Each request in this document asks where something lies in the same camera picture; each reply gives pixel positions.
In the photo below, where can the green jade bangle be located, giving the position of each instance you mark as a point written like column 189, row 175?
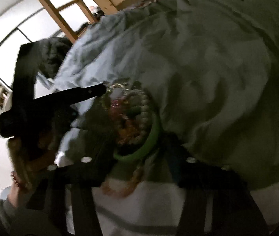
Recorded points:
column 144, row 150

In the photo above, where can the wooden ladder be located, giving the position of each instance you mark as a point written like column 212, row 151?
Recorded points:
column 54, row 12

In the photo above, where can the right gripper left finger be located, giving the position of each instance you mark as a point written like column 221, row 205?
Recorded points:
column 49, row 200

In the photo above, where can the grey white striped duvet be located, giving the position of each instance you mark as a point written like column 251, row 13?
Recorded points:
column 209, row 69

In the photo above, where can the black puffer jacket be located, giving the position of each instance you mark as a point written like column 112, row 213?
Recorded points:
column 52, row 53

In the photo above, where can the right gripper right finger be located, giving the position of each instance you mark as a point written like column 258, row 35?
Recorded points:
column 234, row 212

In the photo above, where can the left hand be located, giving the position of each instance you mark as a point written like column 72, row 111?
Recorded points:
column 30, row 155

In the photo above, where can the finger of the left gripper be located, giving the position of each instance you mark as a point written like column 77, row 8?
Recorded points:
column 75, row 95

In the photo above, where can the white sliding wardrobe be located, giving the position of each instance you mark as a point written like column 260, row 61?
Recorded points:
column 28, row 21

